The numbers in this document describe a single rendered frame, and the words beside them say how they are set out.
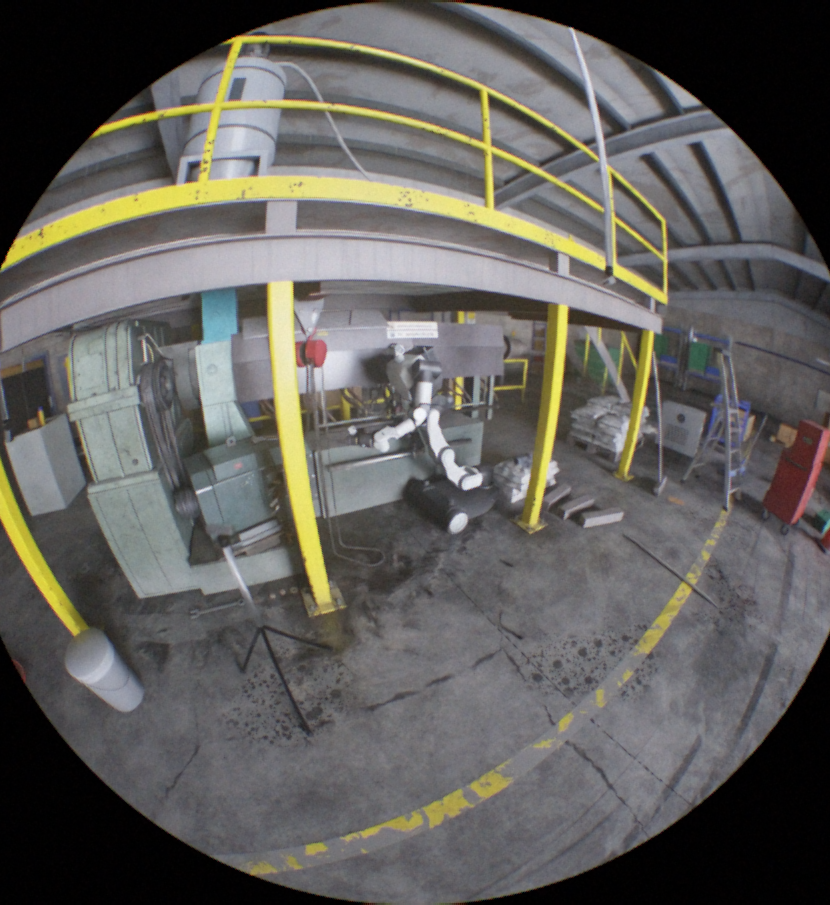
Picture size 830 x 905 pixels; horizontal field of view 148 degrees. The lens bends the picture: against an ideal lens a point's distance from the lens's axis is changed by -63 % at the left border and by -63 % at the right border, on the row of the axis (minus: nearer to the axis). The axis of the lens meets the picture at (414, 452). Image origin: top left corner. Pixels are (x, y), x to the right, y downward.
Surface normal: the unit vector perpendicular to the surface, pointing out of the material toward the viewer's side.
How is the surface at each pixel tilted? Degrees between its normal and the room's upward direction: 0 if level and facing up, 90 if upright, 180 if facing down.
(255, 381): 90
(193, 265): 90
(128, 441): 90
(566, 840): 0
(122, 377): 80
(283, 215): 90
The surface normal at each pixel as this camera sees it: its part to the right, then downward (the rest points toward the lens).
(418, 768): 0.00, -0.92
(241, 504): 0.73, 0.27
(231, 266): 0.47, 0.35
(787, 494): -0.99, 0.05
